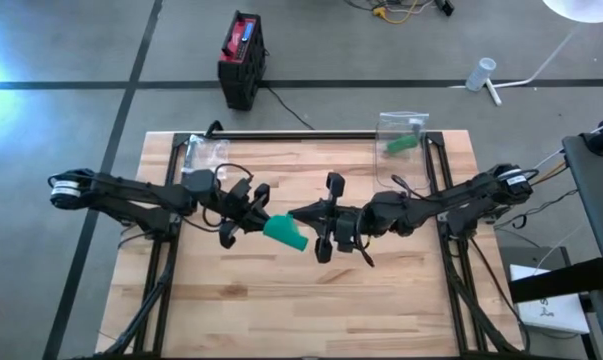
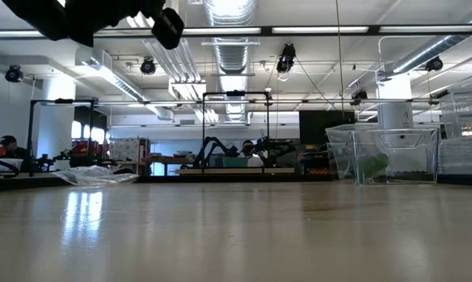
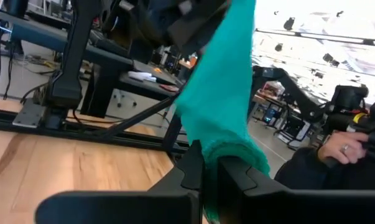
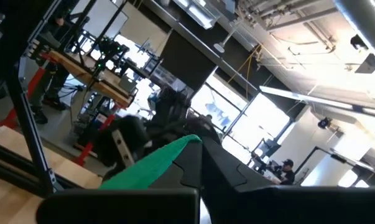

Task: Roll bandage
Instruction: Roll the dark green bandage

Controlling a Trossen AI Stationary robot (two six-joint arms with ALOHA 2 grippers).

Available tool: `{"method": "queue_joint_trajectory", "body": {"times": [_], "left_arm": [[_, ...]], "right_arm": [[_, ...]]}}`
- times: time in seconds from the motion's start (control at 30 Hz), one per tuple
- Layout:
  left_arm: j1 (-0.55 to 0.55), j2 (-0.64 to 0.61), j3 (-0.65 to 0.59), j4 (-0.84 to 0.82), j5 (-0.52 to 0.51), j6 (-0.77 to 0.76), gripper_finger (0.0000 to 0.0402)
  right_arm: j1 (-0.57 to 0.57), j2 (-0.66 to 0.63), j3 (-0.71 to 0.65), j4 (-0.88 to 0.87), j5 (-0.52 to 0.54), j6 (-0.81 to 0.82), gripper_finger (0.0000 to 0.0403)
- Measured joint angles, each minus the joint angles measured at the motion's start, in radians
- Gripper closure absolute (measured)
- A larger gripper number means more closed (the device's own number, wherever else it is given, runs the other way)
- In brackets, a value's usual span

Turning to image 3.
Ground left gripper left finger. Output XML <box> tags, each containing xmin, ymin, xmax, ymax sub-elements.
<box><xmin>34</xmin><ymin>139</ymin><xmax>206</xmax><ymax>224</ymax></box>

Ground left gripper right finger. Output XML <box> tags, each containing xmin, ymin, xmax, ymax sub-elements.
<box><xmin>217</xmin><ymin>154</ymin><xmax>375</xmax><ymax>224</ymax></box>

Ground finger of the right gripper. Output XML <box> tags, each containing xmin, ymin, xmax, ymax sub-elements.
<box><xmin>166</xmin><ymin>2</ymin><xmax>229</xmax><ymax>57</ymax></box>

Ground teal green elastic bandage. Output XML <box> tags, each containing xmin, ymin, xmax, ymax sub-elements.
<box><xmin>174</xmin><ymin>0</ymin><xmax>271</xmax><ymax>222</ymax></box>

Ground person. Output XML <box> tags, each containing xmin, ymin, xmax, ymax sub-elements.
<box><xmin>274</xmin><ymin>132</ymin><xmax>375</xmax><ymax>190</ymax></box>

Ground white papers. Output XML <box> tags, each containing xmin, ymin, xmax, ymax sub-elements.
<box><xmin>127</xmin><ymin>70</ymin><xmax>157</xmax><ymax>83</ymax></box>

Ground red notebook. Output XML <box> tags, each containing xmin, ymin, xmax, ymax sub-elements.
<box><xmin>159</xmin><ymin>83</ymin><xmax>180</xmax><ymax>93</ymax></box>

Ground person's hand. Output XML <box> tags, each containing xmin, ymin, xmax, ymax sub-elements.
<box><xmin>317</xmin><ymin>131</ymin><xmax>370</xmax><ymax>165</ymax></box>

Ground grey metal bracket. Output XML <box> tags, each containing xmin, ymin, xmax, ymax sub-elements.
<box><xmin>12</xmin><ymin>99</ymin><xmax>47</xmax><ymax>129</ymax></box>

